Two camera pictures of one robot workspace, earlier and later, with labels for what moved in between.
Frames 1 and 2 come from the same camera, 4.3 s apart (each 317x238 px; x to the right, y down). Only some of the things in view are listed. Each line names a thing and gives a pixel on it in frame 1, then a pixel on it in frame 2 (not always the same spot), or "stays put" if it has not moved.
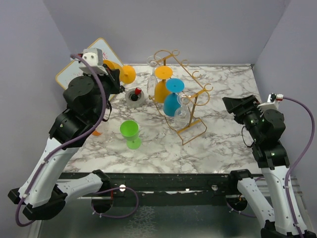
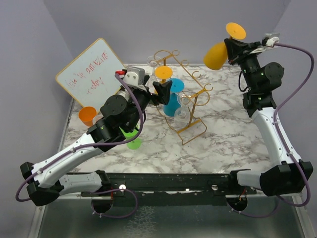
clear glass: x=182 y=116 stays put
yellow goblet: x=127 y=74 -> x=215 y=55
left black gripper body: x=110 y=84 -> x=160 y=98
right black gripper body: x=251 y=112 -> x=244 y=51
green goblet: x=129 y=129 stays put
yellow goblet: x=162 y=72 stays put
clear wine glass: x=153 y=61 stays put
